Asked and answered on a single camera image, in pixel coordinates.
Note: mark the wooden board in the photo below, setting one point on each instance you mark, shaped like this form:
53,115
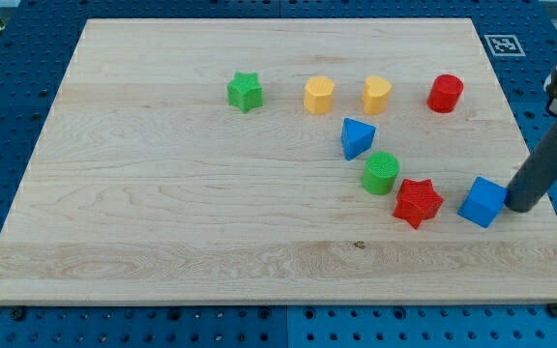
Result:
146,187

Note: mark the red cylinder block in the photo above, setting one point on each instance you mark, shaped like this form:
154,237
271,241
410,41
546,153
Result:
445,93

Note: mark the green star block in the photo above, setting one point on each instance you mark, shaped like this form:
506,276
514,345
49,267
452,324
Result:
245,91

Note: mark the white fiducial marker tag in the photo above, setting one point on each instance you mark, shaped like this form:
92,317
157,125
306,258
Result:
503,45

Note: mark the yellow heart block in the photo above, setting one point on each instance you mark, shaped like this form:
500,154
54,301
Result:
376,94

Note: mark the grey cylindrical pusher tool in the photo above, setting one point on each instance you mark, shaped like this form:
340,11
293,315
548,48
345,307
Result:
535,176

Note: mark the yellow pentagon block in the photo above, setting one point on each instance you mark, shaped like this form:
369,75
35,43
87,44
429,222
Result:
319,95

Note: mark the blue cube block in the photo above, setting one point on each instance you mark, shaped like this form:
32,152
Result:
484,201

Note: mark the green cylinder block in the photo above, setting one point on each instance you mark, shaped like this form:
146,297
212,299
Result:
380,173

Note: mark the red star block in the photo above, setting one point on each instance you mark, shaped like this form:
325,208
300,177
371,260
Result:
417,201

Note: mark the blue triangle block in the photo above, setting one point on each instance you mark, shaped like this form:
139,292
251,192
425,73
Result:
356,137

